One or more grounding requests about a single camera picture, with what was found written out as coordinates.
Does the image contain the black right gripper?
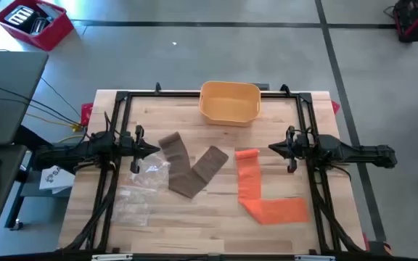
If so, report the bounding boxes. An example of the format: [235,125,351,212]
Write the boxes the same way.
[268,125,319,174]

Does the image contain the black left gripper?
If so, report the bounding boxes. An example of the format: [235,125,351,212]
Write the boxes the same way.
[120,125,161,175]

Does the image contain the orange elastic bandage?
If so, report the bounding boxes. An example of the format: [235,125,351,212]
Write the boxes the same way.
[234,148,311,226]

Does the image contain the clear plastic zip bag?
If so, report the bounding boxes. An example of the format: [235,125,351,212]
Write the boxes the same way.
[110,153,172,228]

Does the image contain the yellow plastic basket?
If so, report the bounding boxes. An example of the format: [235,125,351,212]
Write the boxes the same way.
[198,80,262,128]

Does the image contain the white paper with logo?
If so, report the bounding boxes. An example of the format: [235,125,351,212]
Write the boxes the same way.
[38,165,77,195]

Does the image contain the grey desk top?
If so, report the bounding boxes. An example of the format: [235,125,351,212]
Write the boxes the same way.
[0,144,29,240]
[0,50,49,146]

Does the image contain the red plastic bin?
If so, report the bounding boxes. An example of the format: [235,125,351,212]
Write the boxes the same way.
[0,0,75,52]

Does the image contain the dark glossy object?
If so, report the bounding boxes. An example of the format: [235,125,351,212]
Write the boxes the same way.
[30,15,54,37]

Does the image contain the black device with white stripes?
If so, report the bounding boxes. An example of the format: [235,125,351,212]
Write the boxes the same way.
[4,4,38,28]

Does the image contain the red and black equipment case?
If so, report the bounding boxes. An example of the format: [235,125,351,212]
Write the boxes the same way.
[392,0,418,44]

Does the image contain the black metal table frame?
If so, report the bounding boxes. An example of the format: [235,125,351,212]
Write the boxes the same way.
[60,86,366,255]

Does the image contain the black cable bundle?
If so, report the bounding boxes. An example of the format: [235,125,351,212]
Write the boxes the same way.
[62,169,123,253]
[309,169,366,254]

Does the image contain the yellow cable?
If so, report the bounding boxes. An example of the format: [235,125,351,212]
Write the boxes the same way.
[25,112,87,144]

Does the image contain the silver metal bracket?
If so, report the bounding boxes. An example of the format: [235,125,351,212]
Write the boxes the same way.
[295,254,336,261]
[91,254,134,261]

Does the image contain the thin black cable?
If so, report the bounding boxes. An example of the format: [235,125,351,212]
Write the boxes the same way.
[0,80,83,127]

